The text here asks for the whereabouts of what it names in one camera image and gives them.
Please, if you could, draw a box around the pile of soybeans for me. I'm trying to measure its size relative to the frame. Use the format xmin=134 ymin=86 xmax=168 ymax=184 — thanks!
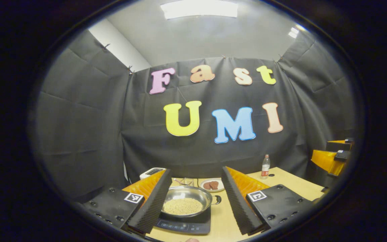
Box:
xmin=162 ymin=198 xmax=203 ymax=216

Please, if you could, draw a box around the large ceiling light panel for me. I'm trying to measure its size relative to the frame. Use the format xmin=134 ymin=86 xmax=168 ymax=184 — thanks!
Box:
xmin=160 ymin=0 xmax=239 ymax=19

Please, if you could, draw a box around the clear plastic bottle red label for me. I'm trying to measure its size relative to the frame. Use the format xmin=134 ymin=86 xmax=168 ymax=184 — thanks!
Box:
xmin=261 ymin=154 xmax=271 ymax=179

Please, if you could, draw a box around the black backdrop cloth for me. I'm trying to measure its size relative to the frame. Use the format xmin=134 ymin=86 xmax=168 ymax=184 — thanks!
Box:
xmin=32 ymin=29 xmax=357 ymax=202

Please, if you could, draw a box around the white round plate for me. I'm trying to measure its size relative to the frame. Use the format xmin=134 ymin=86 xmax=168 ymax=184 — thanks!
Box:
xmin=200 ymin=178 xmax=225 ymax=193

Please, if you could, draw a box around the white toaster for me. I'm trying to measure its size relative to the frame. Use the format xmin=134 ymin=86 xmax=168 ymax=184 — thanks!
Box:
xmin=139 ymin=167 xmax=166 ymax=180

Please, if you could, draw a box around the steel pot with black handle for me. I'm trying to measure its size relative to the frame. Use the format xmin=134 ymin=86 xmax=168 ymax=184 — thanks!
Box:
xmin=161 ymin=186 xmax=222 ymax=219

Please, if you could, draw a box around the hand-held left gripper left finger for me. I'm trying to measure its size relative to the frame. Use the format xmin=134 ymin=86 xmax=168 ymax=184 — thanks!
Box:
xmin=79 ymin=169 xmax=173 ymax=237

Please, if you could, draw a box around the black induction cooktop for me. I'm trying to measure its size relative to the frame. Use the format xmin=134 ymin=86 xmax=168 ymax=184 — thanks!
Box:
xmin=155 ymin=205 xmax=212 ymax=235

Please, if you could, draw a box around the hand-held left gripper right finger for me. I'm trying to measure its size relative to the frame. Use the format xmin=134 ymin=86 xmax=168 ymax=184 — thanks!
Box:
xmin=221 ymin=166 xmax=318 ymax=236

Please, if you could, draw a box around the wire utensil holder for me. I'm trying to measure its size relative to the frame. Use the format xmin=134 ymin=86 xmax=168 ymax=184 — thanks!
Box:
xmin=175 ymin=177 xmax=196 ymax=187

